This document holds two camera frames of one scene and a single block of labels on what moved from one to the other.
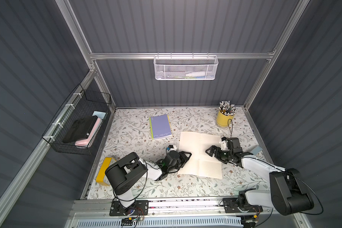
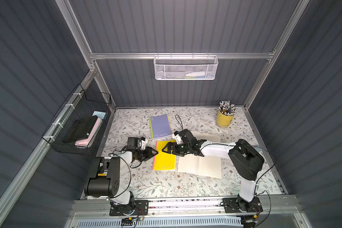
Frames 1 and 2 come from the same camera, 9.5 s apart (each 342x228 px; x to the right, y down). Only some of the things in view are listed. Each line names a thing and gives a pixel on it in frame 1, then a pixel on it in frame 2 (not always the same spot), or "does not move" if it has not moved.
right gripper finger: (211, 150) → (170, 147)
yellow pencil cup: (224, 120) does not move
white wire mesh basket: (185, 67) does not move
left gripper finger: (186, 156) → (151, 151)
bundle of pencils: (227, 109) does not move
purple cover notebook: (160, 126) does not move
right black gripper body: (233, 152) → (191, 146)
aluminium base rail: (185, 210) does not move
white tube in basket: (195, 74) does not move
